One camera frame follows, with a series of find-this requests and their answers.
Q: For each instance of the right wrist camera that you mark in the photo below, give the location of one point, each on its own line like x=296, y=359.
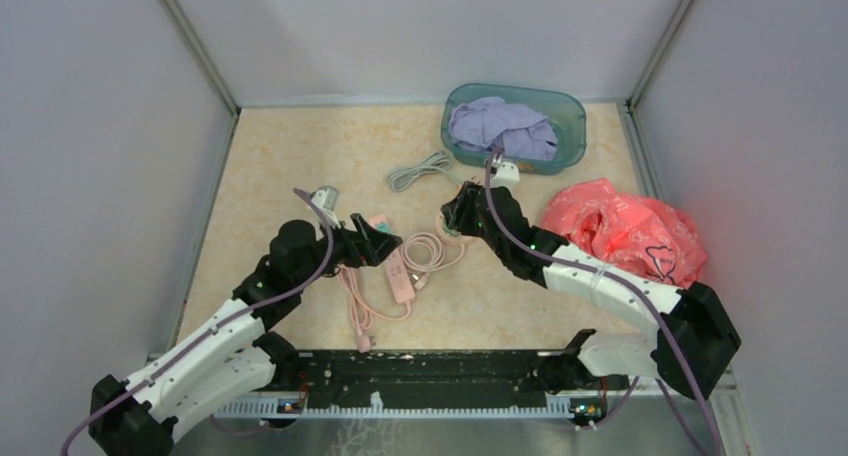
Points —
x=504, y=175

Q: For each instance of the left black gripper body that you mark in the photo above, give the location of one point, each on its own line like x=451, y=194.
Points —
x=342, y=245

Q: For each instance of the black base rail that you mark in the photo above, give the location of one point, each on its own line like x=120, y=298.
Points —
x=495, y=384

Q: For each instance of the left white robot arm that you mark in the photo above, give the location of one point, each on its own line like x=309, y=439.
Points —
x=236, y=351

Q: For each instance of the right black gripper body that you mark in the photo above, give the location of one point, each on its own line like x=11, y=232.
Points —
x=476, y=228

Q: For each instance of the purple cloth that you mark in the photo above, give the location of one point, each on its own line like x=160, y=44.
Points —
x=489, y=123

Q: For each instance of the orange power strip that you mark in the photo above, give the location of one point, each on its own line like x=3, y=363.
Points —
x=437, y=163

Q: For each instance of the teal plastic basin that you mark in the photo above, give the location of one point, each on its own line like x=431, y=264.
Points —
x=566, y=114

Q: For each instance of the pink long power strip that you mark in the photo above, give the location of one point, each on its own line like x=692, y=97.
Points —
x=361, y=314

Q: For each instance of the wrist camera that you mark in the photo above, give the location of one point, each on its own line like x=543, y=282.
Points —
x=504, y=175
x=325, y=199

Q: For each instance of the pink round power strip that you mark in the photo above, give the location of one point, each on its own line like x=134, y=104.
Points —
x=427, y=252

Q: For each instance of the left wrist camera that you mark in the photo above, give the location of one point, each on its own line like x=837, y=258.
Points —
x=325, y=199

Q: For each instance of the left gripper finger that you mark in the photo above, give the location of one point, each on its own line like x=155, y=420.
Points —
x=373, y=238
x=368, y=258

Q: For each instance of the pink plastic bag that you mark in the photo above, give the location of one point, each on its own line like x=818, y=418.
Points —
x=637, y=234

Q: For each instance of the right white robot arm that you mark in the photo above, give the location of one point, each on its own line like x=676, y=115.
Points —
x=683, y=337

